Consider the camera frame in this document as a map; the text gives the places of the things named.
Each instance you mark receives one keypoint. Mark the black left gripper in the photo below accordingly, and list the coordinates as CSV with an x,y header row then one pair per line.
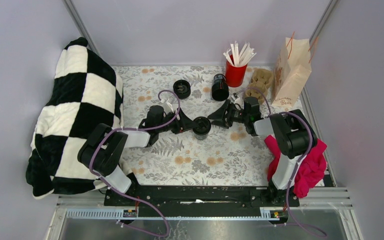
x,y
183,124

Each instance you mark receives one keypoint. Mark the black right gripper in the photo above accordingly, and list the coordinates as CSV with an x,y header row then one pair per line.
x,y
220,118

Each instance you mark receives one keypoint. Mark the single black lid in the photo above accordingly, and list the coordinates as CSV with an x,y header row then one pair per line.
x,y
202,122

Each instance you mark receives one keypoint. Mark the single black coffee cup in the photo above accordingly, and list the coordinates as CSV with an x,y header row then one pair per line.
x,y
201,133

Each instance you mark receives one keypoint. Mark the stack of black cups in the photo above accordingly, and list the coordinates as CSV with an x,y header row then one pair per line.
x,y
219,88

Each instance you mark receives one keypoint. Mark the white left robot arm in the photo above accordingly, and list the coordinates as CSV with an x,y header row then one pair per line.
x,y
102,151

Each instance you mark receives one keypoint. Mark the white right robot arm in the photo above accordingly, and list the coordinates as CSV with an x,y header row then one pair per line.
x,y
293,135

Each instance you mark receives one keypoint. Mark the floral tablecloth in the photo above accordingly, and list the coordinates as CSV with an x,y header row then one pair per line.
x,y
226,157

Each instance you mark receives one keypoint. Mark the red cup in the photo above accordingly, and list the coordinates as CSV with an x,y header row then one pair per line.
x,y
234,75

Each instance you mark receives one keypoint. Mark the brown cardboard cup carrier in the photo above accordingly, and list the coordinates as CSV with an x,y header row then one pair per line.
x,y
260,83

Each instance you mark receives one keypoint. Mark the white wrapped straws bundle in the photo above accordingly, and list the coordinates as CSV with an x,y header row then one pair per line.
x,y
238,56

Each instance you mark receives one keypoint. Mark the tan paper bag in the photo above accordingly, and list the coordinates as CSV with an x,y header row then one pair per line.
x,y
292,70

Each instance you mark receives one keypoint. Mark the black white checkered blanket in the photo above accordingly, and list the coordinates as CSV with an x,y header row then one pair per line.
x,y
86,92

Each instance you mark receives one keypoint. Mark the crumpled magenta cloth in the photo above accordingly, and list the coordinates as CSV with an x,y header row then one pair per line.
x,y
310,172

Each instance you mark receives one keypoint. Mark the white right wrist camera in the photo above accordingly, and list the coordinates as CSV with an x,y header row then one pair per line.
x,y
236,99

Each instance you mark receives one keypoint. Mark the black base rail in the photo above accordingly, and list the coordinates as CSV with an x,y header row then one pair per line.
x,y
196,201

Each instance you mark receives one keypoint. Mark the aluminium front frame rail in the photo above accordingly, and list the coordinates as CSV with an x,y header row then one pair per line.
x,y
90,206

